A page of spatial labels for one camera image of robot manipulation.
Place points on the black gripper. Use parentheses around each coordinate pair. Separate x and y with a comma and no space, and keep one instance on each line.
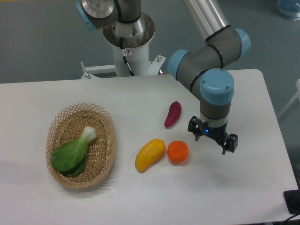
(228,142)

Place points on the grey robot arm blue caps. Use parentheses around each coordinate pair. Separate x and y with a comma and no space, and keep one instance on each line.
(202,72)

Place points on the orange fruit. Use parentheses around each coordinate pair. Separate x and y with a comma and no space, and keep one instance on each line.
(178,152)

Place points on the purple sweet potato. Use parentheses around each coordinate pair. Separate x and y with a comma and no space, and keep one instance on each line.
(173,114)

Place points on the yellow mango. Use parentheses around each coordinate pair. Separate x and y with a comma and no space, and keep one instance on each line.
(149,154)

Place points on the black device at table edge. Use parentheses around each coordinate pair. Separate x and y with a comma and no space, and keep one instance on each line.
(292,200)

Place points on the green bok choy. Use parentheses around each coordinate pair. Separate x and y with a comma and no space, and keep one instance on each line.
(70,158)

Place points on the woven wicker basket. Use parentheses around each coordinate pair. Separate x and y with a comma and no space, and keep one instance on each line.
(67,126)

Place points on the blue plastic bag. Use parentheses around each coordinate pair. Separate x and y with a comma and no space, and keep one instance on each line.
(289,9)

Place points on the white frame at right edge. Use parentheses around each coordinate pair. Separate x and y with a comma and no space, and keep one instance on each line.
(291,105)

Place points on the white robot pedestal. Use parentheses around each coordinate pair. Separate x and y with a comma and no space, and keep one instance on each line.
(130,49)

